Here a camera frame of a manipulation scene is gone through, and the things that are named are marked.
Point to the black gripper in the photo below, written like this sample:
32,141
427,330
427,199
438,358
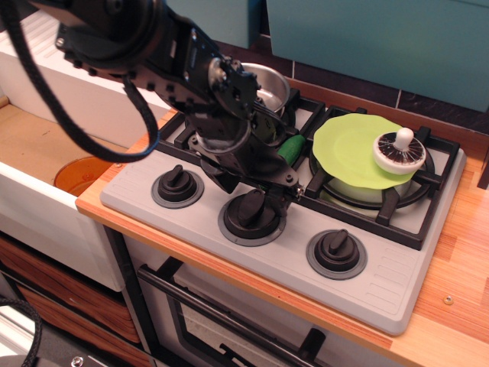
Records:
231,152

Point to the green toy pickle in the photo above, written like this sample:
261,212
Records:
291,149

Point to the white brown toy mushroom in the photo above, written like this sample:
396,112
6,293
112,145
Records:
399,152

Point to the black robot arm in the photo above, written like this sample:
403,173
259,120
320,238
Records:
146,44

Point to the black middle stove knob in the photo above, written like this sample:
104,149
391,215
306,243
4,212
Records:
249,221

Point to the black stove knob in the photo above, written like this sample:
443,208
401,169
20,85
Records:
249,221
177,188
336,254

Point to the grey toy stove top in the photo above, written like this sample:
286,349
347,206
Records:
383,295

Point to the black right stove knob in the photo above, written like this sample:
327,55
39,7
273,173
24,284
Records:
336,254

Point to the lime green plate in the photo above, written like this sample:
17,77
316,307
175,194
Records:
344,148

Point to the black left stove knob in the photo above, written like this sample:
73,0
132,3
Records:
177,188

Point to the stainless steel pot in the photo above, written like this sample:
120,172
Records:
275,89

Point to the black left burner grate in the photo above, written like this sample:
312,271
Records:
302,116

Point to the black burner grate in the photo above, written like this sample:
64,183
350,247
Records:
410,214
302,116

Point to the black right burner grate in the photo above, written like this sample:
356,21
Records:
410,214

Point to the orange translucent bowl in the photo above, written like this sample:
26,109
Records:
76,176

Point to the wood grain drawer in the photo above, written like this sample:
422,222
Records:
83,309

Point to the oven door with black handle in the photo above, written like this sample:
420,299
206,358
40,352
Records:
162,279

